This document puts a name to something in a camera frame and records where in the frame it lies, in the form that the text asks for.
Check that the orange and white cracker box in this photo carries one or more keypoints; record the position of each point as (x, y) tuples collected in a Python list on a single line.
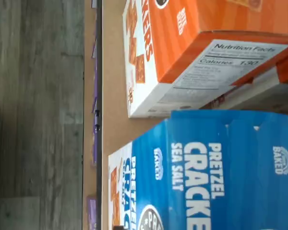
[(182, 36)]

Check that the blue and white pretzel cracker box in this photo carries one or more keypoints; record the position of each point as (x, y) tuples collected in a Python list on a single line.
[(230, 167)]

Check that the black shelf edge rail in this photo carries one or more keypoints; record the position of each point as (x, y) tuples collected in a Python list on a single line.
[(99, 143)]

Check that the brown top shelf board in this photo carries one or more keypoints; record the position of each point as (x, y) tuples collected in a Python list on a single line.
[(112, 95)]

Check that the brown wooden shelf board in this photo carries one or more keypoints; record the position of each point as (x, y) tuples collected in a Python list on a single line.
[(88, 119)]

